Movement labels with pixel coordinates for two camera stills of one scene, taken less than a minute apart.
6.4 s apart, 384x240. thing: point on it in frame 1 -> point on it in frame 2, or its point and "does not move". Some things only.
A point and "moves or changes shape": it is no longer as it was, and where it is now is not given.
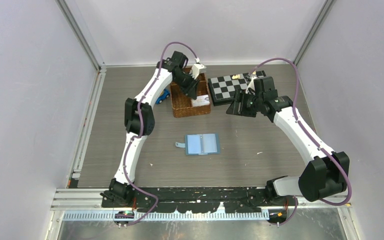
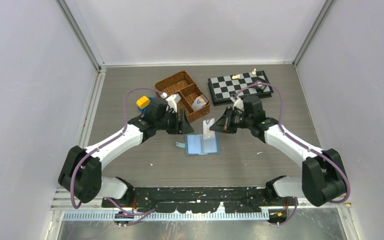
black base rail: x=190 y=199 does not move
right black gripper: x=233 y=109 -> x=223 y=124
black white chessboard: x=222 y=89 does not move
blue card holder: x=199 y=144 does not move
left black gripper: x=191 y=90 -> x=182 y=127
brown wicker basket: x=183 y=105 moves or changes shape
